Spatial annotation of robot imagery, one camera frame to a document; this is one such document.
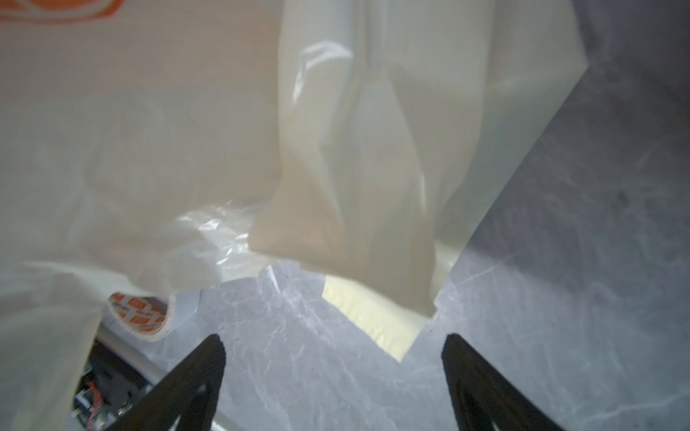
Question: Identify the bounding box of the clear tape roll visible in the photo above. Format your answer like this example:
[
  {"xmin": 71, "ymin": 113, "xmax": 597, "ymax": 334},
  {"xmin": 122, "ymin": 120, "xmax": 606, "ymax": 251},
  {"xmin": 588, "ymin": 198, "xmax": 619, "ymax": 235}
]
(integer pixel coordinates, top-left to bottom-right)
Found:
[{"xmin": 102, "ymin": 291, "xmax": 202, "ymax": 342}]

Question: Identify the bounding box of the cream plastic bag orange print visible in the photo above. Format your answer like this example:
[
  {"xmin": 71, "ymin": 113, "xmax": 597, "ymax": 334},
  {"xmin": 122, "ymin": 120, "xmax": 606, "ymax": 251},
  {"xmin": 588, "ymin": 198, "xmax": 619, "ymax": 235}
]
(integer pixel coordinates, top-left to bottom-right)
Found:
[{"xmin": 1, "ymin": 1, "xmax": 588, "ymax": 430}]

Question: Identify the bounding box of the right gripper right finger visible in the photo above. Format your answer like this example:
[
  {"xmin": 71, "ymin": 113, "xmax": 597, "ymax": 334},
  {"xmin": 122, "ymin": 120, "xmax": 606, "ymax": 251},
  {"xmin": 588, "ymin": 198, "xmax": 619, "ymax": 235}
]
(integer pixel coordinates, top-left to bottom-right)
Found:
[{"xmin": 441, "ymin": 334, "xmax": 562, "ymax": 431}]

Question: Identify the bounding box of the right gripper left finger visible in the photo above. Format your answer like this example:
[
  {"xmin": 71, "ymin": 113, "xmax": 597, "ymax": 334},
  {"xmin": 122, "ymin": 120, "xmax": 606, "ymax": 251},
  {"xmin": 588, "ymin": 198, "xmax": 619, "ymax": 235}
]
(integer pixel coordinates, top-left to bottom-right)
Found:
[{"xmin": 109, "ymin": 334, "xmax": 226, "ymax": 431}]

